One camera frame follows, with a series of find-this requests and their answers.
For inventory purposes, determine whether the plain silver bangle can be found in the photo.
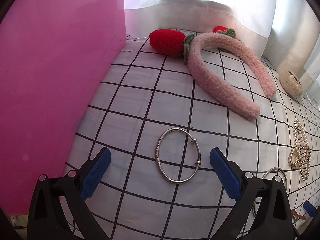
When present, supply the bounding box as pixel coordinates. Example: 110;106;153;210
252;167;287;217

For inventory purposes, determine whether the silver bangle bracelet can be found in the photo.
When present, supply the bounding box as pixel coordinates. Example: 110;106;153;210
155;127;202;184

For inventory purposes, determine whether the gold pearl hair claw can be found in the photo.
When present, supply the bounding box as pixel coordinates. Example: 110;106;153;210
288;120;311;181

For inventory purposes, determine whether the pink fuzzy strawberry headband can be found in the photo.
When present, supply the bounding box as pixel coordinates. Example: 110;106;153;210
149;29;276;121

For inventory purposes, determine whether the brown hair clip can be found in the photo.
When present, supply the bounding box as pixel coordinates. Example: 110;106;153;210
291;209;307;223

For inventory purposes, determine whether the white black grid bedsheet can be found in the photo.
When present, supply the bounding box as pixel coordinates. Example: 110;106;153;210
66;36;319;239

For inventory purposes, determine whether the pink plastic storage bin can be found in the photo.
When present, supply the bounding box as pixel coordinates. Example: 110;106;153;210
1;0;126;216

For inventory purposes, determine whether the white sheer curtain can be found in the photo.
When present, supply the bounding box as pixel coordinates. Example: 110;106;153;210
124;0;319;85

